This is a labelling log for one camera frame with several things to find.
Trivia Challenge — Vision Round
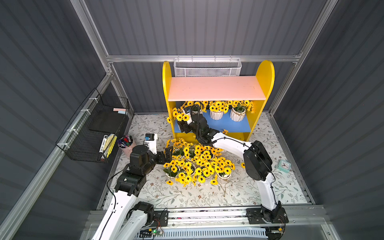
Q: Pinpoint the shelf sunflower pot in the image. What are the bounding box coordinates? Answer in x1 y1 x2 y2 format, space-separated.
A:
175 162 197 187
211 157 236 185
209 101 229 121
199 146 223 163
182 143 206 163
167 108 187 124
163 160 182 186
180 101 208 116
230 100 254 122
195 160 215 184

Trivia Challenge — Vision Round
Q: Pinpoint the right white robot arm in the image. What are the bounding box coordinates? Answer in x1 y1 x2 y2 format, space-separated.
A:
178 113 288 224

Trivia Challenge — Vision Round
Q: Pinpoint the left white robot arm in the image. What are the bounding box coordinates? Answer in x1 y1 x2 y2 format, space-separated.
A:
92 145 174 240

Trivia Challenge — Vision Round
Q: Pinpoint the pink metal pen bucket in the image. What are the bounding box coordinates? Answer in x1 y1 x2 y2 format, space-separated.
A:
117 135 137 158

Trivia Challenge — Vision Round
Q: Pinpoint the yellow wooden shelf unit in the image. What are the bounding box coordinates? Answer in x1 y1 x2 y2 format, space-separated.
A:
163 60 275 142

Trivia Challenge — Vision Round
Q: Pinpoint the yellow marker in basket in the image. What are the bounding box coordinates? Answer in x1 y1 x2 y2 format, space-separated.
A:
103 134 117 159

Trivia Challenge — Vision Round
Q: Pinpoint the white marker in basket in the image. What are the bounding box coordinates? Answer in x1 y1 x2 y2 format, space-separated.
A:
97 135 108 161

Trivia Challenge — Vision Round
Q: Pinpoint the white mesh desk organizer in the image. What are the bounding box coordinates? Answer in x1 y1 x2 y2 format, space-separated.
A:
174 58 242 77

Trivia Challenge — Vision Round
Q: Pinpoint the small teal alarm clock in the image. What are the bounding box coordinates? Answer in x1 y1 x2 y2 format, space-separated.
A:
277 159 291 173

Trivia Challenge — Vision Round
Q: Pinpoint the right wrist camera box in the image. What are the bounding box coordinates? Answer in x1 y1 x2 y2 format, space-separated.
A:
183 106 192 125

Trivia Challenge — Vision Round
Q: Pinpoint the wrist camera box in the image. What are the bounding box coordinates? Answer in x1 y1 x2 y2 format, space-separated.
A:
144 133 158 155
183 106 192 125

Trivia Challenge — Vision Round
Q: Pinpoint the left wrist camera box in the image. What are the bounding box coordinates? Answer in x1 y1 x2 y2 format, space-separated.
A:
144 133 158 155

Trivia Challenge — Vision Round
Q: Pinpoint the black wire wall basket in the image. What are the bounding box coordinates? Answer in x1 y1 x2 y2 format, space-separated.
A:
56 90 130 163

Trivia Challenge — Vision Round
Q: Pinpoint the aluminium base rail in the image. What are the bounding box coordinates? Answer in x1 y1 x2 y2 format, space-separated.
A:
152 205 338 240

